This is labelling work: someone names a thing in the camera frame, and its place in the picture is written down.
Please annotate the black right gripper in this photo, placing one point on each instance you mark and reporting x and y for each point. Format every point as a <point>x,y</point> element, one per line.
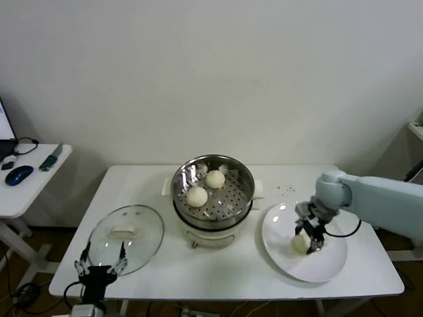
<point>320,214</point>

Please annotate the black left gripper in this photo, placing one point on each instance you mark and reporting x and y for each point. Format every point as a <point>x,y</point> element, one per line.
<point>97,275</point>

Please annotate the white steamed baozi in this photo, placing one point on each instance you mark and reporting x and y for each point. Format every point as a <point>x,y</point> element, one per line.
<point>197,197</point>
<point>299,246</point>
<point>215,179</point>

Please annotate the round glass pot lid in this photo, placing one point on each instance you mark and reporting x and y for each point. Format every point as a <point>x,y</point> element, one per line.
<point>145,224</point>

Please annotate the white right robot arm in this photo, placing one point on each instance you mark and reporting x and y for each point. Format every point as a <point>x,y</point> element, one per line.
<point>380,198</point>

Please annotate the perforated steel steamer basket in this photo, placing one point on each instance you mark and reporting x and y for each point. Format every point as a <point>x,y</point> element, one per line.
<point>231,201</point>

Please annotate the round white plate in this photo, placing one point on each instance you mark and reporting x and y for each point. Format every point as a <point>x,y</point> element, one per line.
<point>330,264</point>

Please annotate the dark crumb scatter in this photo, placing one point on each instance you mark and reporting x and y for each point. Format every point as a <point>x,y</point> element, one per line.
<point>290,189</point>

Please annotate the white side table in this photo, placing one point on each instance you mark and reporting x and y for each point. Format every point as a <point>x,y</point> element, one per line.
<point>26,198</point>

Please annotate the white electric cooker pot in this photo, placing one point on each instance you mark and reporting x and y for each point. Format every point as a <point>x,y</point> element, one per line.
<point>211,236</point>

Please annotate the white power strip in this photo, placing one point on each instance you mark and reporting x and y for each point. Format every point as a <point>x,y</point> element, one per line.
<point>188,312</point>

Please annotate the blue computer mouse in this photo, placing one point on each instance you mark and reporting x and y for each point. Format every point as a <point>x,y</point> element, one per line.
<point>19,175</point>

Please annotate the small black dongle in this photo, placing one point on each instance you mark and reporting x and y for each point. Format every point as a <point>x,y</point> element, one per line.
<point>7,166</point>

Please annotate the small grey adapter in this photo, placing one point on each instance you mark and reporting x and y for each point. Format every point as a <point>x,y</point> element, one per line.
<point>10,159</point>

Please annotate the white shelf board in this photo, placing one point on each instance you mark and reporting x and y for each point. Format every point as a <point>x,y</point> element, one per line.
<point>417,130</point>

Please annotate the black laptop computer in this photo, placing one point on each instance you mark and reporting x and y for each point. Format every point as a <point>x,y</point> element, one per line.
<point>6,125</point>

